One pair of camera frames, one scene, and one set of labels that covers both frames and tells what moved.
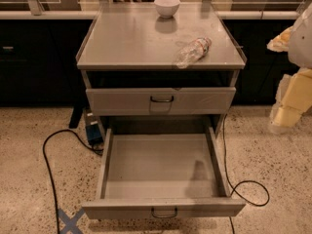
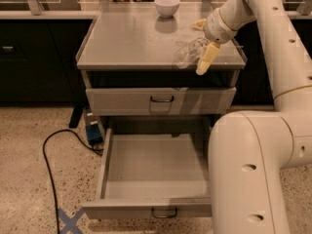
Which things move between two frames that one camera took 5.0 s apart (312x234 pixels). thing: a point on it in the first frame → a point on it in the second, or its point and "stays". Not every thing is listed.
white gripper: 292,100 → 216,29
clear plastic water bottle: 193,53 stays
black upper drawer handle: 161,100 stays
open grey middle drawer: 164,173 stays
